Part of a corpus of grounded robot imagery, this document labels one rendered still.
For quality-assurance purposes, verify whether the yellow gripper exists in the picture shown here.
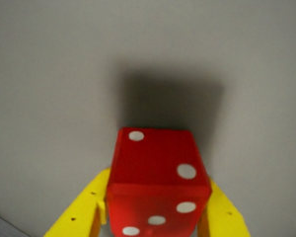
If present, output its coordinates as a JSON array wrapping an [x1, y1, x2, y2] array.
[[43, 167, 251, 237]]

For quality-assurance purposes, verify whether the red die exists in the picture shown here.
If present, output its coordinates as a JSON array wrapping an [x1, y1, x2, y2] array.
[[107, 127, 213, 237]]

